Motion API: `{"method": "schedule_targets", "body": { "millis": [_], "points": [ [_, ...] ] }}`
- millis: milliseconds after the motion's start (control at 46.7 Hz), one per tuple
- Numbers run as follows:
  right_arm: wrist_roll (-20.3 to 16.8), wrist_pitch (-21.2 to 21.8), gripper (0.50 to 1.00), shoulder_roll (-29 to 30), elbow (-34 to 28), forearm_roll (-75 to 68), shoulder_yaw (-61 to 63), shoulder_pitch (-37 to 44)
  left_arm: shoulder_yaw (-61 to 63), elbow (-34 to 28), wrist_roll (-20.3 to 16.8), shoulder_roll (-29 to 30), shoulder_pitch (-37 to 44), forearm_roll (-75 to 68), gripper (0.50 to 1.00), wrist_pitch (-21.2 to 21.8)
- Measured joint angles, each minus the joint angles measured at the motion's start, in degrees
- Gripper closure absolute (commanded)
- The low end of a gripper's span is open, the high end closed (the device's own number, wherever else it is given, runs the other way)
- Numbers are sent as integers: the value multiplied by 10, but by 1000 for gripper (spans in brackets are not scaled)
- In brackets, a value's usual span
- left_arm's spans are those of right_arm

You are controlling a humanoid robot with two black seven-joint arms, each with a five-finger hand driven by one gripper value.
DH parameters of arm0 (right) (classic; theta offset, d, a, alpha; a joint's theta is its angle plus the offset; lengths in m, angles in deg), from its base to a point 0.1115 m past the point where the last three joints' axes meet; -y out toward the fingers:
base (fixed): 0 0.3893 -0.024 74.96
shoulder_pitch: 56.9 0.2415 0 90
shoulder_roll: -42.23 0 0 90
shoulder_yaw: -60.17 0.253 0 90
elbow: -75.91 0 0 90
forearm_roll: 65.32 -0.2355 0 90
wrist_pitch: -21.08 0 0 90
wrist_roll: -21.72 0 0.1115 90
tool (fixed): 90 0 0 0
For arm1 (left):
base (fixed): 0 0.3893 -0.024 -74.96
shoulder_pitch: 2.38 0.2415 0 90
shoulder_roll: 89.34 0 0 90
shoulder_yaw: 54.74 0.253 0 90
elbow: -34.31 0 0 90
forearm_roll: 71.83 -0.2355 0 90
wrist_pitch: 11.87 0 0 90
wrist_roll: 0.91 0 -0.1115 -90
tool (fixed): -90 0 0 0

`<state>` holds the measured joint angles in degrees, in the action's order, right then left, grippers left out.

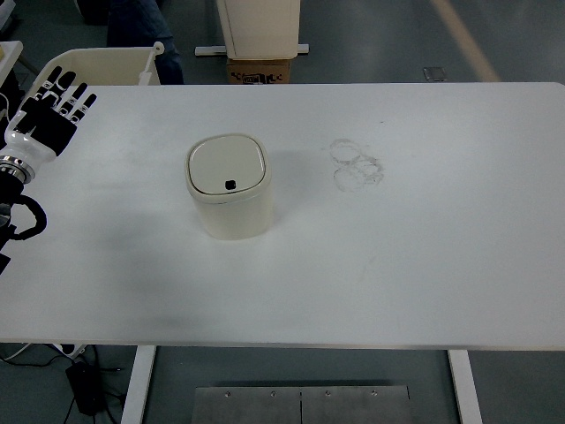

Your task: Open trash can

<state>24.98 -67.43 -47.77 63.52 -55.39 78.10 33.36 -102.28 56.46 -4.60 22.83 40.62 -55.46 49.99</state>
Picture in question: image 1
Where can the black power adapter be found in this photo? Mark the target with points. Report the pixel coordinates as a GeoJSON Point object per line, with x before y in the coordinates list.
{"type": "Point", "coordinates": [86, 385]}

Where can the white table leg left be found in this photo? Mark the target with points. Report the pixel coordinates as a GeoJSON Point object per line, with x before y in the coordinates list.
{"type": "Point", "coordinates": [138, 387]}

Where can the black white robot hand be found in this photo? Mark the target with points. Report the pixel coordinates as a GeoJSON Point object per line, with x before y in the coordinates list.
{"type": "Point", "coordinates": [38, 134]}

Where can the white table leg right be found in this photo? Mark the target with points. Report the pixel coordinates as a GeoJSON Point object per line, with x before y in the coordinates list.
{"type": "Point", "coordinates": [464, 387]}

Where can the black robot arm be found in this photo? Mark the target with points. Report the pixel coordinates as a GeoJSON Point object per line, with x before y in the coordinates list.
{"type": "Point", "coordinates": [15, 174]}

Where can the cream cabinet on stand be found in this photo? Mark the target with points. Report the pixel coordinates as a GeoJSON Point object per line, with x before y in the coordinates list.
{"type": "Point", "coordinates": [258, 30]}

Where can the white table leg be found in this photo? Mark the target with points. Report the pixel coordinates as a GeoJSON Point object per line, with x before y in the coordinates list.
{"type": "Point", "coordinates": [464, 387]}
{"type": "Point", "coordinates": [138, 387]}

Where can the metal floor plate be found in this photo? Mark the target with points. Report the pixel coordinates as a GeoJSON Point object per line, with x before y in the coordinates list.
{"type": "Point", "coordinates": [314, 404]}

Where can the cardboard box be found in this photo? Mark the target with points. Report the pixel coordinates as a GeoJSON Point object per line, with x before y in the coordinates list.
{"type": "Point", "coordinates": [258, 72]}

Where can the person in blue jeans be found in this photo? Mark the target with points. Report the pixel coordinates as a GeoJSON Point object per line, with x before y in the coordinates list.
{"type": "Point", "coordinates": [140, 23]}

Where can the cream plastic bin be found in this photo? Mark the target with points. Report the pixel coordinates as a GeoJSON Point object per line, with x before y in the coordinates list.
{"type": "Point", "coordinates": [107, 66]}

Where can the cream desktop trash can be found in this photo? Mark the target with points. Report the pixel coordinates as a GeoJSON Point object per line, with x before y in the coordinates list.
{"type": "Point", "coordinates": [229, 178]}

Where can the metal floor socket cover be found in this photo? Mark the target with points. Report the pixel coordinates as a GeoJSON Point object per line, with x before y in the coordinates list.
{"type": "Point", "coordinates": [435, 74]}

